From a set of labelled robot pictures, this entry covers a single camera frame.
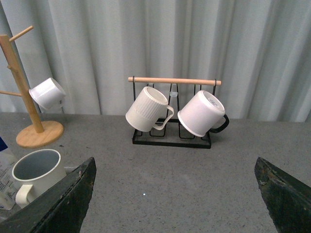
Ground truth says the white mug on tree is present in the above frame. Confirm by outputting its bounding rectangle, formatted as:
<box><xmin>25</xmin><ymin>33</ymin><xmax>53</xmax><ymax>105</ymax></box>
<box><xmin>29</xmin><ymin>78</ymin><xmax>66</xmax><ymax>110</ymax></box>

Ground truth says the cream ribbed mug on rack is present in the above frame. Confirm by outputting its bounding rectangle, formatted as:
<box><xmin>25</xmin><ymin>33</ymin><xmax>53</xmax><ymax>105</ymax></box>
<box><xmin>125</xmin><ymin>86</ymin><xmax>174</xmax><ymax>132</ymax></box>

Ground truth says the wooden mug tree stand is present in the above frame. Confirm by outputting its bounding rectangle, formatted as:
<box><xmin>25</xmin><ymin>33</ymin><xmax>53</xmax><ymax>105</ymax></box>
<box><xmin>0</xmin><ymin>26</ymin><xmax>64</xmax><ymax>148</ymax></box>

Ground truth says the black wire mug rack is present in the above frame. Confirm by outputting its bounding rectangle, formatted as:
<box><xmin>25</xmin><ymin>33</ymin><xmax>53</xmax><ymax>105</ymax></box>
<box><xmin>128</xmin><ymin>76</ymin><xmax>229</xmax><ymax>149</ymax></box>

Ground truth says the white mug black handle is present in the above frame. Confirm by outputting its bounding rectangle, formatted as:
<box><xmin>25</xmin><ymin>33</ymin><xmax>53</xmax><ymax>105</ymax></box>
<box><xmin>177</xmin><ymin>90</ymin><xmax>229</xmax><ymax>137</ymax></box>

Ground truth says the blue white milk carton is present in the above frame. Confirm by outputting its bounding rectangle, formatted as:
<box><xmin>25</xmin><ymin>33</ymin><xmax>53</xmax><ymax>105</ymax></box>
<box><xmin>0</xmin><ymin>138</ymin><xmax>18</xmax><ymax>210</ymax></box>

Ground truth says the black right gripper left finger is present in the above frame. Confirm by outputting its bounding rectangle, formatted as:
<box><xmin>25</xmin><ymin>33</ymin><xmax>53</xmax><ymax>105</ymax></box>
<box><xmin>0</xmin><ymin>157</ymin><xmax>96</xmax><ymax>233</ymax></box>

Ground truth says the cream mug grey interior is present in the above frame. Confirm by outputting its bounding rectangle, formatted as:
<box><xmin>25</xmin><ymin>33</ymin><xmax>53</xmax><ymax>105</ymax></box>
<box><xmin>12</xmin><ymin>149</ymin><xmax>66</xmax><ymax>208</ymax></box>

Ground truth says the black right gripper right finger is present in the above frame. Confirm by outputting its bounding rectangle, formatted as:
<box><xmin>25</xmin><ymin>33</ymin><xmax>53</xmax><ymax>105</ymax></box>
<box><xmin>254</xmin><ymin>157</ymin><xmax>311</xmax><ymax>233</ymax></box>

